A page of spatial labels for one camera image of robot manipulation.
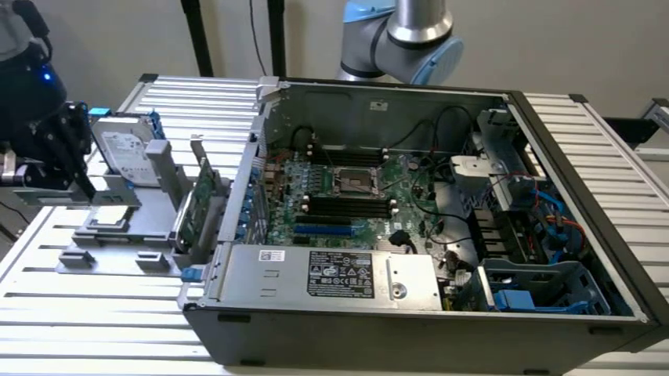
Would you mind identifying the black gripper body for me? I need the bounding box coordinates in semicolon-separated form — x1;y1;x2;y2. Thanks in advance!
0;38;69;149

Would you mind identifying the black RAM slot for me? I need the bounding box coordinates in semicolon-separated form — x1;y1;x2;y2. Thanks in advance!
308;146;388;154
308;151;388;159
301;195;393;204
301;205;393;214
301;210;393;219
308;161;388;168
308;156;388;164
301;201;393;209

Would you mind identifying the long black expansion slot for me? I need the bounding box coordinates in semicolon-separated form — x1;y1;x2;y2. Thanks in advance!
295;215;353;226

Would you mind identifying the blue expansion slot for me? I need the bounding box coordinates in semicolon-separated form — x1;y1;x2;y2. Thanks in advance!
291;224;353;235

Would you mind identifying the silver hard disk blue caddy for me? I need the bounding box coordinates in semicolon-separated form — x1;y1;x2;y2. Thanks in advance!
88;107;165;186

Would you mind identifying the silver square CPU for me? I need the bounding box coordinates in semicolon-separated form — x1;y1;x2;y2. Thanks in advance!
92;205;129;226

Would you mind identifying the grey parts rack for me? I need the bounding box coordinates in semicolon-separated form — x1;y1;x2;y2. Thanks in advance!
12;139;233;280

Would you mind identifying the green graphics card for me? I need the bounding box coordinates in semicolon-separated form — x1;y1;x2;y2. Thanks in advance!
173;134;224;252

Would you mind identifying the thick black stand pole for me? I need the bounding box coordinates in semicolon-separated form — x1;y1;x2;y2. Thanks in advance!
180;0;216;78

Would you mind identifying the thin black stand pole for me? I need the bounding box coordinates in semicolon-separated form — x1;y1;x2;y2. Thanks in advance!
267;0;289;78

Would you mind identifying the silver power supply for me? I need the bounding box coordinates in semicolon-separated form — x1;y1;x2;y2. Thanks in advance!
200;244;446;313

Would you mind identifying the CPU socket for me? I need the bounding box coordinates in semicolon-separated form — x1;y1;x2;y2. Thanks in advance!
324;165;380;197

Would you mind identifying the green motherboard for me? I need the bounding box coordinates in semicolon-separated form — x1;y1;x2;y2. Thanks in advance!
259;150;448;254

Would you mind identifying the black open PC case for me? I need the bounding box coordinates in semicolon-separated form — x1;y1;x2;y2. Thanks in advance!
176;75;669;368

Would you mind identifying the light grey fan shroud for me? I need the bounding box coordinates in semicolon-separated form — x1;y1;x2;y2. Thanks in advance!
447;154;496;186

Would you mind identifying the bare metal disk bay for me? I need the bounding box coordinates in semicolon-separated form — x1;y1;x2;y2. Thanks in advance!
471;108;550;215

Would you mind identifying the black front fan block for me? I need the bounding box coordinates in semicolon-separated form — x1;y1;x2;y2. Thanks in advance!
466;207;551;264

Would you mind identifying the blue drive caddy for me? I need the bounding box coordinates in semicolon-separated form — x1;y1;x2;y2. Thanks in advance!
492;288;536;313

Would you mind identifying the blue-grey plastic disk bay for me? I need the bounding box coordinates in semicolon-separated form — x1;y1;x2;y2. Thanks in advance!
467;257;611;315

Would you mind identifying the black cable beside table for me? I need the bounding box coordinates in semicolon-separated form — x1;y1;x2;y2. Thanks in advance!
0;198;33;246

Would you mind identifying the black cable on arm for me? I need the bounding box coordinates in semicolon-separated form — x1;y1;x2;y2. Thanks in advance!
12;0;54;60

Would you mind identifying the short black wire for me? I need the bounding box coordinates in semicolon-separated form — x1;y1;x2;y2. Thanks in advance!
289;125;316;156

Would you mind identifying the thin black hanging cable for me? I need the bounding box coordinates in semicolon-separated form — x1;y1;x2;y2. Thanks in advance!
248;0;268;76

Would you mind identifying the thick black wire with plug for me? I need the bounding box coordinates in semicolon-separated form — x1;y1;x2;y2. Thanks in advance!
387;230;416;256

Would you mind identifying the long looped black wire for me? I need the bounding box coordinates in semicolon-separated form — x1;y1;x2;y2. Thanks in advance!
389;104;478;153

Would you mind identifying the thin red wire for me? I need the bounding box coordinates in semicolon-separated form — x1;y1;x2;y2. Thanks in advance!
483;172;538;190

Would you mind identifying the blue data wire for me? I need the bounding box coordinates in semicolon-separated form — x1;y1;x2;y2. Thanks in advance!
526;186;567;264

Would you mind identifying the orange data wire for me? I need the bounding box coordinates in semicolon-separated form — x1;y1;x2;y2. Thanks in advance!
546;211;587;254

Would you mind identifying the aluminium frame neighbouring table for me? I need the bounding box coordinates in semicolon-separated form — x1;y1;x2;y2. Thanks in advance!
599;98;669;162

